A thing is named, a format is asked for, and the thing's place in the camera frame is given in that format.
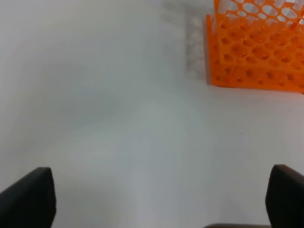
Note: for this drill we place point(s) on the orange test tube rack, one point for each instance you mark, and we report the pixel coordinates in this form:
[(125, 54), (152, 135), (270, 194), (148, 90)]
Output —
[(257, 44)]

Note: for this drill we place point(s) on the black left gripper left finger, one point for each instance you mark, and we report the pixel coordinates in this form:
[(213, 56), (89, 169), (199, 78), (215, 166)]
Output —
[(30, 202)]

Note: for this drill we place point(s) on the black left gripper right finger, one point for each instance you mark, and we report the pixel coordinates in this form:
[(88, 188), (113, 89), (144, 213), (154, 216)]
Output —
[(285, 198)]

